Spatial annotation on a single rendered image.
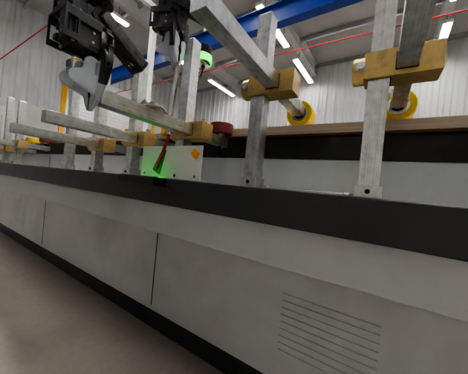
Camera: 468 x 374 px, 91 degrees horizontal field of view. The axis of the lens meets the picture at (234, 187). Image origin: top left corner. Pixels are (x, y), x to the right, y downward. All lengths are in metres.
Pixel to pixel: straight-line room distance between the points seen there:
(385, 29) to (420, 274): 0.44
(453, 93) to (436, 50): 7.69
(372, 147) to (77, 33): 0.55
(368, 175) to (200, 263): 0.69
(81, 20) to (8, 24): 8.80
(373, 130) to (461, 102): 7.66
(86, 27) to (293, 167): 0.59
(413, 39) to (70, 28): 0.53
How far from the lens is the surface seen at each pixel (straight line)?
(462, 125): 0.72
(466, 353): 0.80
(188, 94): 0.75
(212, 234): 0.64
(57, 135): 1.03
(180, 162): 0.70
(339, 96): 8.42
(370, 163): 0.49
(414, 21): 0.43
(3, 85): 8.84
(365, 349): 0.81
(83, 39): 0.53
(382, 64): 0.54
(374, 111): 0.51
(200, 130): 0.66
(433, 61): 0.54
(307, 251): 0.53
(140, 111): 0.58
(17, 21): 9.46
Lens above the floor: 0.70
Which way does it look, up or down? level
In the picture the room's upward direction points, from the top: 6 degrees clockwise
